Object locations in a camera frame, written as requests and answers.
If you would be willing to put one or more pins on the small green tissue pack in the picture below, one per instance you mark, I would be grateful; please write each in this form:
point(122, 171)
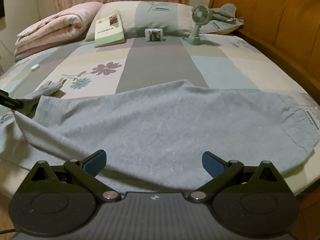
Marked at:
point(154, 34)

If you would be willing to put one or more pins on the grey sweatpants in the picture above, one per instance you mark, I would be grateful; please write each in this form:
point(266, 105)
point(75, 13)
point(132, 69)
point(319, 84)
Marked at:
point(154, 137)

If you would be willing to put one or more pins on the black wall television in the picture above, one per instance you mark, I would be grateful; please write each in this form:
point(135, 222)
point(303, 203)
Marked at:
point(2, 10)

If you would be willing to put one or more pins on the patchwork pillow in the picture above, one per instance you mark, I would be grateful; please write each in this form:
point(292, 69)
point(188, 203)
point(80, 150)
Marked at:
point(136, 16)

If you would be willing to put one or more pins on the pink folded quilt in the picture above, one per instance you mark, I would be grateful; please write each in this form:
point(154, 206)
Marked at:
point(57, 29)

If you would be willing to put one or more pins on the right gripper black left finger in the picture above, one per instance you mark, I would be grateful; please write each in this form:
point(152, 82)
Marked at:
point(73, 182)

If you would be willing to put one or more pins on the green handheld fan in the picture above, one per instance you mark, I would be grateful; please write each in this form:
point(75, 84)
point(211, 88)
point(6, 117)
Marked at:
point(201, 15)

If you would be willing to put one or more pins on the small white oval case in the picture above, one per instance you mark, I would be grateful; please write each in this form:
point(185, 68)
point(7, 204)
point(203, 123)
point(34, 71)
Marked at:
point(35, 67)

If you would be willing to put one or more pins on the patchwork floral bed sheet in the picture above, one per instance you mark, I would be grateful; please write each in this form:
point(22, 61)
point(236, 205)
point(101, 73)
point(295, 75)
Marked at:
point(220, 62)

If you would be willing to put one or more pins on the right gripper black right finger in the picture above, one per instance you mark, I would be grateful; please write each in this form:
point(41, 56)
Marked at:
point(234, 182)

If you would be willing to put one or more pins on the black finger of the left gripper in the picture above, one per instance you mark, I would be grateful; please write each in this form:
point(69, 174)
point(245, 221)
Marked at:
point(8, 102)

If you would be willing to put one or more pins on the wooden headboard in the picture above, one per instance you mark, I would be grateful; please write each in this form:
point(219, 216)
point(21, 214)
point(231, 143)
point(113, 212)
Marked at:
point(287, 32)

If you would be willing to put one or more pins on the green white book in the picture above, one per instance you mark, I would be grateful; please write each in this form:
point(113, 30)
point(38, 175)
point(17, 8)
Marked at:
point(109, 30)

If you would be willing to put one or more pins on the grey folded garment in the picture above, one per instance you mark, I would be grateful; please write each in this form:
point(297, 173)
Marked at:
point(226, 14)

